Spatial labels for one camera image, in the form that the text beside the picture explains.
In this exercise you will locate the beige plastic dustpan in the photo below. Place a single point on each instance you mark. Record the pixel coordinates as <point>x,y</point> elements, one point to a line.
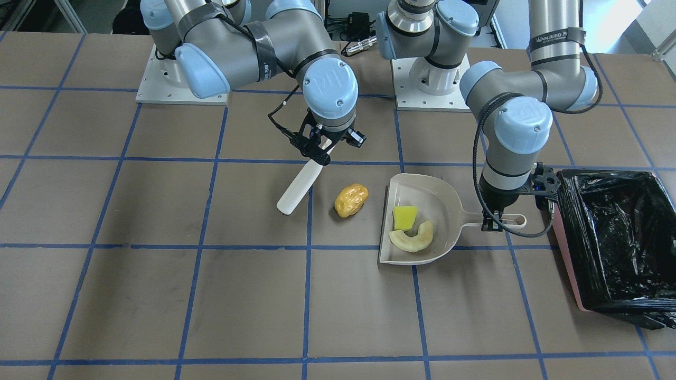
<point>436,200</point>

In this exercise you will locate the black trash bag liner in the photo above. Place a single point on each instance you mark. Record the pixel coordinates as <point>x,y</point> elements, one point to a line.
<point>616,230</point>

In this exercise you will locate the white hand brush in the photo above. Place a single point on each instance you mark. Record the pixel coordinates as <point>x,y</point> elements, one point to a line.
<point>299,187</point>

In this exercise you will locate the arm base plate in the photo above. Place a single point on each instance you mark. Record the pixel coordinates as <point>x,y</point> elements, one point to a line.
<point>164,83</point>
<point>420,86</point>

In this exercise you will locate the yellow green sponge piece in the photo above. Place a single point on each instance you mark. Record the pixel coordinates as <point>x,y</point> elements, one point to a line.
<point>404,217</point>

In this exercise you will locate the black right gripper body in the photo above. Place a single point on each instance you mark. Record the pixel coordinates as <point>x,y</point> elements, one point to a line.
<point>353,136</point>

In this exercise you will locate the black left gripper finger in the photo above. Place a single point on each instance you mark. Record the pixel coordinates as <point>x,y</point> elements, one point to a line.
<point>492,222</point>

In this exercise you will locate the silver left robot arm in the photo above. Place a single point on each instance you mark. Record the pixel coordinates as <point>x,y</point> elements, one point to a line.
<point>513,110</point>

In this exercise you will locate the yellow toy potato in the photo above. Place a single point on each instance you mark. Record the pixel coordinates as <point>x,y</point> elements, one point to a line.
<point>350,200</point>

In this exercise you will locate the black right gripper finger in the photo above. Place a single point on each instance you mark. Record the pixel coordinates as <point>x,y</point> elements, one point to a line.
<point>355,138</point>

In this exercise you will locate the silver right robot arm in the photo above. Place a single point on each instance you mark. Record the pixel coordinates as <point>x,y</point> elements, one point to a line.
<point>217,49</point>

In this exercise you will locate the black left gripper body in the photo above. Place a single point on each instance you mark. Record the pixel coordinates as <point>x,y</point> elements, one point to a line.
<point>498,197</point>

